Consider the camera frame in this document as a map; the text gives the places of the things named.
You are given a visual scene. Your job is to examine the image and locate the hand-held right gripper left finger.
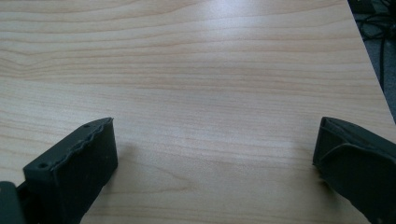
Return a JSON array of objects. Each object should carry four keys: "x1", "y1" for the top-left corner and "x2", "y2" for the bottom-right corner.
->
[{"x1": 22, "y1": 117, "x2": 119, "y2": 224}]

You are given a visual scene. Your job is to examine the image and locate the black cables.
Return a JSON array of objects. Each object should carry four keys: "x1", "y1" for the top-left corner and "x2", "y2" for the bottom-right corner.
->
[{"x1": 354, "y1": 12, "x2": 396, "y2": 85}]

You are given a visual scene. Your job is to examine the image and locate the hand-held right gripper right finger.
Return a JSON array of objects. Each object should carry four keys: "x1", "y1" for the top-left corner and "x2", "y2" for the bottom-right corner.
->
[{"x1": 312, "y1": 116, "x2": 396, "y2": 224}]

